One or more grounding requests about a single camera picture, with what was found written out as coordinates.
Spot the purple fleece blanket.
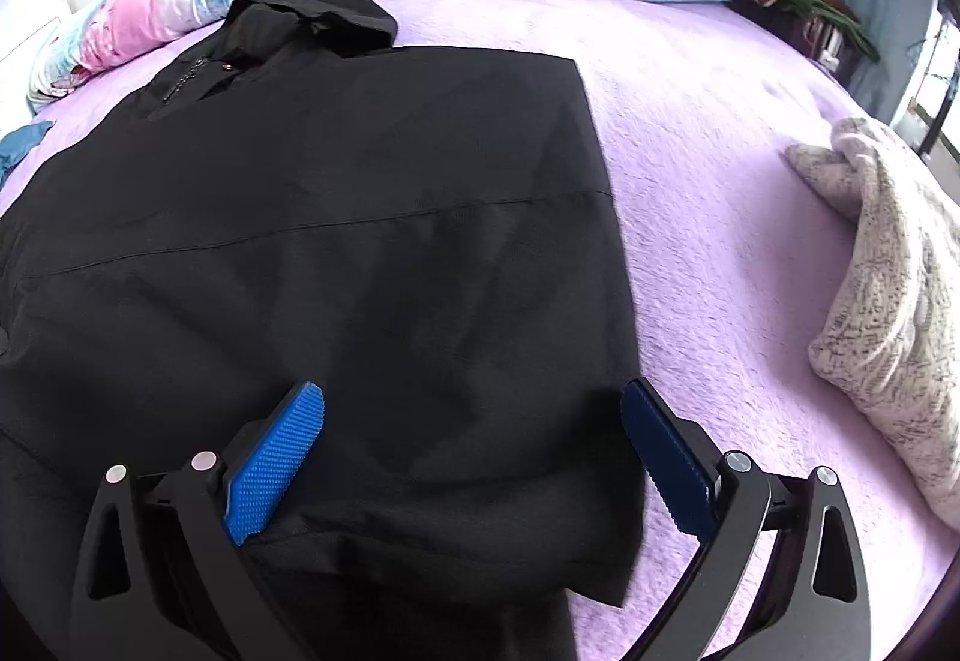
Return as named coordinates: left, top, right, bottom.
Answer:
left=0, top=0, right=953, bottom=661

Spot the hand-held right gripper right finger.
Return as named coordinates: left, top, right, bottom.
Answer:
left=621, top=377, right=872, bottom=661

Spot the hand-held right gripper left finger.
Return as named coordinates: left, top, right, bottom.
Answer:
left=69, top=382, right=325, bottom=661

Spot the black window frame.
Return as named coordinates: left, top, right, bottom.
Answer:
left=892, top=0, right=960, bottom=163

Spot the black jacket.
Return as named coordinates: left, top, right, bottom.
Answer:
left=0, top=0, right=646, bottom=661

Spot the blue cloth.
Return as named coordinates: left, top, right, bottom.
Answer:
left=0, top=119, right=55, bottom=186

